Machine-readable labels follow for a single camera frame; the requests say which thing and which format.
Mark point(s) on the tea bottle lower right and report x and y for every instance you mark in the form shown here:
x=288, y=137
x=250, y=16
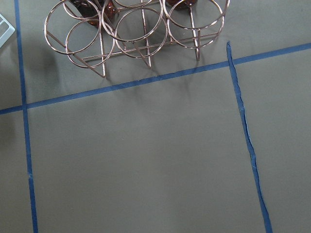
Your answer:
x=87, y=10

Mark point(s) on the copper wire bottle rack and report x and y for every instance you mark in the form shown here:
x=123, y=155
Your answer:
x=139, y=30

